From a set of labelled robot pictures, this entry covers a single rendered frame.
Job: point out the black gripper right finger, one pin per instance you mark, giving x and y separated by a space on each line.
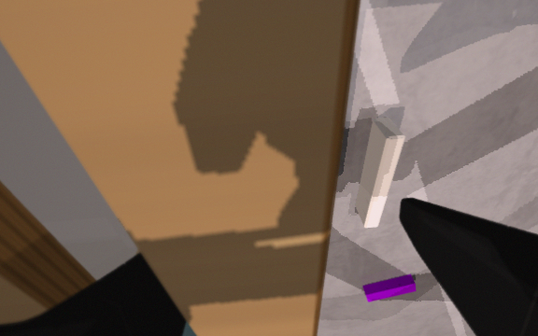
487 269

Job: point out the purple block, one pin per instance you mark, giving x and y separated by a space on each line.
396 286

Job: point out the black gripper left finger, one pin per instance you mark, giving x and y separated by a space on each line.
129 301

